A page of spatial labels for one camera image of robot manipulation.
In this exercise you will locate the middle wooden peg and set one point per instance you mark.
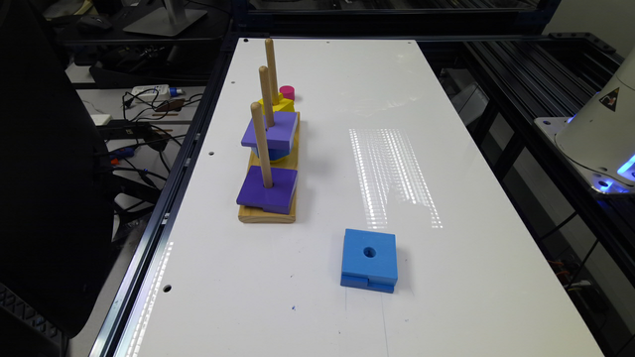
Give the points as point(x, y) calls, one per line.
point(266, 95)

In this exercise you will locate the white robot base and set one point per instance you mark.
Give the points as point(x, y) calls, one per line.
point(599, 139)

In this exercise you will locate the blue square block with hole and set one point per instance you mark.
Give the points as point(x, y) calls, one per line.
point(369, 261)

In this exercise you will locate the silver monitor stand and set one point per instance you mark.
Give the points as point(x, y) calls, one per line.
point(168, 21)

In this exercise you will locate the light purple square block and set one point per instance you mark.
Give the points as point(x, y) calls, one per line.
point(279, 137)

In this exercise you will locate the blue round block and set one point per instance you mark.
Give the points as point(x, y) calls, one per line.
point(274, 154)

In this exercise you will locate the black power adapter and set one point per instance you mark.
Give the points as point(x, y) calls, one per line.
point(121, 129)

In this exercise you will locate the black computer mouse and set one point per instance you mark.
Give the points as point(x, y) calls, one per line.
point(93, 24)

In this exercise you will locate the white power strip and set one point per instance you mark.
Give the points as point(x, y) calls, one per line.
point(156, 92)

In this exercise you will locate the wooden peg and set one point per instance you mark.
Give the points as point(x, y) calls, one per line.
point(262, 145)
point(271, 64)
point(266, 95)

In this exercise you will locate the front wooden peg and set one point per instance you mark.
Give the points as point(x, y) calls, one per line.
point(262, 145)

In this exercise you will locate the yellow block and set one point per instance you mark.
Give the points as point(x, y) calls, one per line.
point(284, 104)

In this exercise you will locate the dark purple square block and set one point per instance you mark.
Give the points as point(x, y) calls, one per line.
point(276, 199)

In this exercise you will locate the pink cylinder block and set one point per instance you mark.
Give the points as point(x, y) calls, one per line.
point(288, 92)

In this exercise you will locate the rear wooden peg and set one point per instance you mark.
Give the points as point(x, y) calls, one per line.
point(271, 64)

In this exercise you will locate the wooden peg base board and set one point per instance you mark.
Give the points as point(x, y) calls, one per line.
point(249, 214)

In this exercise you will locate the black office chair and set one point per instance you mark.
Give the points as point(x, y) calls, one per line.
point(56, 215)

